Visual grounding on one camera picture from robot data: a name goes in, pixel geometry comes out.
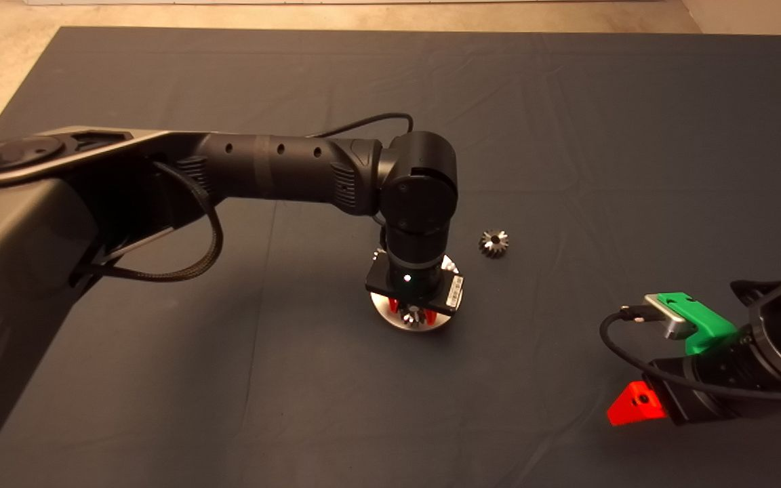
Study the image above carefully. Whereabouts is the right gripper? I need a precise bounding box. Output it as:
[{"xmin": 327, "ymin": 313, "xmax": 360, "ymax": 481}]
[{"xmin": 606, "ymin": 332, "xmax": 781, "ymax": 426}]

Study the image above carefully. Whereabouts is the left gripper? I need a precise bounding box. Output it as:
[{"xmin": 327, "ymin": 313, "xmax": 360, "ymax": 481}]
[{"xmin": 365, "ymin": 256, "xmax": 466, "ymax": 325}]

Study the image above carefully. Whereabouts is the round metal carrier plate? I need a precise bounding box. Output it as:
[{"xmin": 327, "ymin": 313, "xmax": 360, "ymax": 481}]
[{"xmin": 370, "ymin": 253, "xmax": 463, "ymax": 333}]

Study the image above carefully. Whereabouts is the dark grey table cloth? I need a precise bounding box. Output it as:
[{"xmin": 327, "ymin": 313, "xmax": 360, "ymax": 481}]
[{"xmin": 0, "ymin": 26, "xmax": 781, "ymax": 488}]

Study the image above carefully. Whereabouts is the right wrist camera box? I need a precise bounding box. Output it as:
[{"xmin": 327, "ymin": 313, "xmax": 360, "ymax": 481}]
[{"xmin": 645, "ymin": 293, "xmax": 698, "ymax": 340}]

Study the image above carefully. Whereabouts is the right green camera mount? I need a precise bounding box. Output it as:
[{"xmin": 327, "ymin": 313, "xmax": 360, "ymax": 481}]
[{"xmin": 656, "ymin": 292, "xmax": 738, "ymax": 355}]

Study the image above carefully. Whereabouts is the thin left arm cable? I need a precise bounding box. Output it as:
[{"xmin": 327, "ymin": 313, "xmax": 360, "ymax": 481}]
[{"xmin": 313, "ymin": 113, "xmax": 415, "ymax": 248}]

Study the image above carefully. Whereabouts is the black braided cable loop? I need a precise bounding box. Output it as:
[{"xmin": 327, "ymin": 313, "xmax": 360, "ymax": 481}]
[{"xmin": 68, "ymin": 161, "xmax": 224, "ymax": 283}]

